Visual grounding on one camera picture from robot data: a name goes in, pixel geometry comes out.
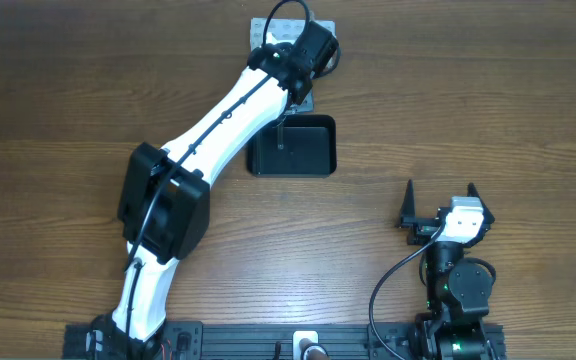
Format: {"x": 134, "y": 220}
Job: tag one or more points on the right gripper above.
{"x": 425, "y": 231}

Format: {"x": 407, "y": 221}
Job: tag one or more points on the clear test tube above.
{"x": 280, "y": 135}

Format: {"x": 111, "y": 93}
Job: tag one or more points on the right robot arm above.
{"x": 460, "y": 290}

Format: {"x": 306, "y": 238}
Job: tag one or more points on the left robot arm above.
{"x": 228, "y": 120}

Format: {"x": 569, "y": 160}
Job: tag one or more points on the black tray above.
{"x": 308, "y": 150}

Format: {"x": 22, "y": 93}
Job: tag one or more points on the white test tube rack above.
{"x": 283, "y": 30}

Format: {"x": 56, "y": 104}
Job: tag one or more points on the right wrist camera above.
{"x": 463, "y": 220}

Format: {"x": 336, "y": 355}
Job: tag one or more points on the mounting rail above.
{"x": 248, "y": 342}

